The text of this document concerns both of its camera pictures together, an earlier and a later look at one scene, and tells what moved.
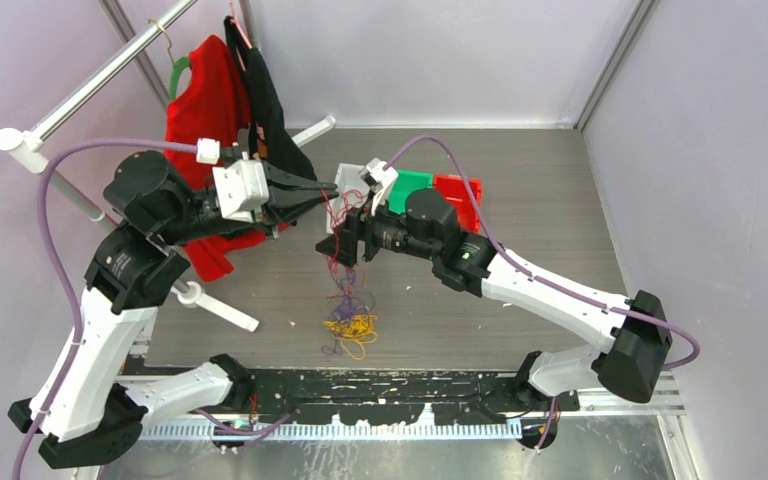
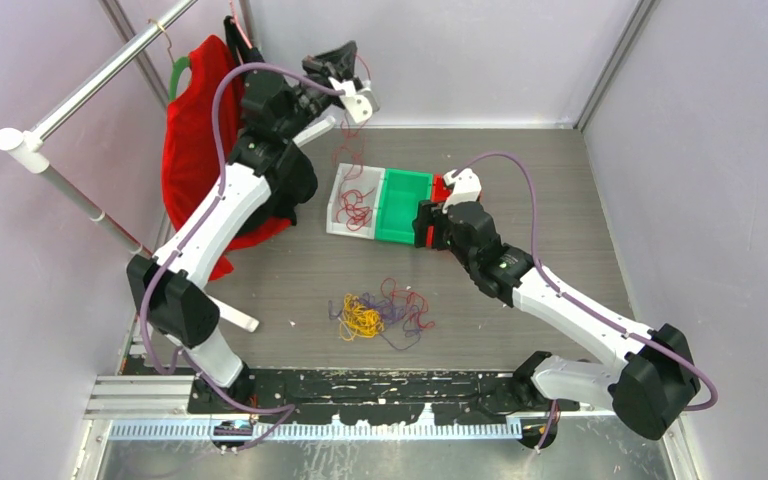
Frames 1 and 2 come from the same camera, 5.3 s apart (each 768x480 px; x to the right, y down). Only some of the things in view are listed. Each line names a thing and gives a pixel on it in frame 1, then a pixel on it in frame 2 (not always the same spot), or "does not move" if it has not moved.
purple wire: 343,310 -> 397,329
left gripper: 272,213 -> 338,63
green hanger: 179,64 does not move
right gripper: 363,220 -> 429,213
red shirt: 216,107 does not move
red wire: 335,210 -> 348,151
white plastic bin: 352,192 does not move
